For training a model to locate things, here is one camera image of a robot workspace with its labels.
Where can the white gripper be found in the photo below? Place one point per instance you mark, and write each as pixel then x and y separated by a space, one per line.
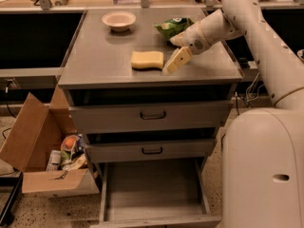
pixel 194 39

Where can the yellow sponge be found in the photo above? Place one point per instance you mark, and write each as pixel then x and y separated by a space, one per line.
pixel 148 59

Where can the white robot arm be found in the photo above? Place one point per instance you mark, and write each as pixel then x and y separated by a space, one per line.
pixel 263 149

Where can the grey drawer cabinet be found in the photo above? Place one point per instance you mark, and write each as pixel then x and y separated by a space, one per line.
pixel 98 72

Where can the top grey drawer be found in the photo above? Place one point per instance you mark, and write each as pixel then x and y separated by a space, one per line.
pixel 148 117

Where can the middle grey drawer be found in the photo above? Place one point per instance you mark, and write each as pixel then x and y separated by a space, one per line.
pixel 144 151

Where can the bottom grey open drawer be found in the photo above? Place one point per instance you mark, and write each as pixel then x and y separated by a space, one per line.
pixel 154 194

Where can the green chip bag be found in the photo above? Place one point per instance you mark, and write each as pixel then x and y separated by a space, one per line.
pixel 172 27

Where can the white paper bowl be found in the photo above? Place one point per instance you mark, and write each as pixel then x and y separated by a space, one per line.
pixel 119 21

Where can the orange lid jar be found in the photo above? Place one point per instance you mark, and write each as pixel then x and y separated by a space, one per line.
pixel 69 142

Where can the open cardboard box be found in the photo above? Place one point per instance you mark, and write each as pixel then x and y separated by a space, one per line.
pixel 37 131

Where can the white can in box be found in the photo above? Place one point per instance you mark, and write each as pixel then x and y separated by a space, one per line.
pixel 54 160

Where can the black metal leg left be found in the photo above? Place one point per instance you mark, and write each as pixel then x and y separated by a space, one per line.
pixel 10 188

